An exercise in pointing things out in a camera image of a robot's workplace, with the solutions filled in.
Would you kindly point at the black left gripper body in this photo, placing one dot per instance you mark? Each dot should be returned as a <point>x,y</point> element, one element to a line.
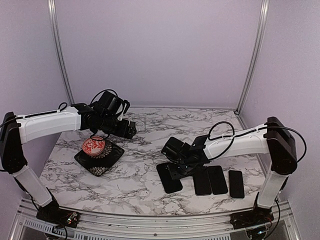
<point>107,125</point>

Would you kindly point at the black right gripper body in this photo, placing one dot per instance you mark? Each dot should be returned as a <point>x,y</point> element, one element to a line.
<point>183,170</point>

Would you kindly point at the black phone case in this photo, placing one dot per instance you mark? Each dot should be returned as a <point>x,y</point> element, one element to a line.
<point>170,185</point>

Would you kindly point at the black smartphone dark screen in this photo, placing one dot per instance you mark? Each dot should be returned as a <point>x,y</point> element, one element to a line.
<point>201,182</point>

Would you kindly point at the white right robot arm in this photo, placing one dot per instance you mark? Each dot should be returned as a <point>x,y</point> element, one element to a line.
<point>271,138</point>

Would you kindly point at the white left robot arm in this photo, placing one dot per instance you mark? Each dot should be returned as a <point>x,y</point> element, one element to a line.
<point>17,130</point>

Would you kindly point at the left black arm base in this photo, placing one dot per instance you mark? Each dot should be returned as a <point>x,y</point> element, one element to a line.
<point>52,213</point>

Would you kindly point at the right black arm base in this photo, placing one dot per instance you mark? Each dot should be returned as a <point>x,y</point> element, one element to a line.
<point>250,218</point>

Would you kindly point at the red white patterned bowl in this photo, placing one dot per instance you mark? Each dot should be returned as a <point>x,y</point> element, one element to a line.
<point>93,146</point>

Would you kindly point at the middle black smartphone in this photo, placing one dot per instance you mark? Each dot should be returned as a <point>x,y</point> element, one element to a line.
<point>217,180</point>

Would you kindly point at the black square patterned plate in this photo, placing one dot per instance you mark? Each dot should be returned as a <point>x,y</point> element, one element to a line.
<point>102,162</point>

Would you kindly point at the rightmost black smartphone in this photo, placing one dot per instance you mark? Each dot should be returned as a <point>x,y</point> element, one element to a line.
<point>236,184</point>

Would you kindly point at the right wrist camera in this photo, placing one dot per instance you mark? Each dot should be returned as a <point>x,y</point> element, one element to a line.
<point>175,150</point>

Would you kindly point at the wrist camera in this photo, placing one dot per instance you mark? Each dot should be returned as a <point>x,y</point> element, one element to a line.
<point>175,150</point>
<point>109,104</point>

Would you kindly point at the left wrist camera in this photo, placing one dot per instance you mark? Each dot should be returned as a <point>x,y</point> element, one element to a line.
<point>109,104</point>

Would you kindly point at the front aluminium rail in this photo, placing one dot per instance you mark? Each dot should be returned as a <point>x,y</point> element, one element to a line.
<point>105,226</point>

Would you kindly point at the left aluminium frame post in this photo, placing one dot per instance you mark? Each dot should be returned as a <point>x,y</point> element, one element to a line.
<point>59,50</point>

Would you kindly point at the aluminium frame post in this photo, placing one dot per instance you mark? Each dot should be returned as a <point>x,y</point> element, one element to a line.
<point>59,50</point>
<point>258,42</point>

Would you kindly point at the right aluminium frame post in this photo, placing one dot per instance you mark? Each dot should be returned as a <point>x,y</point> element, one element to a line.
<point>258,42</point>

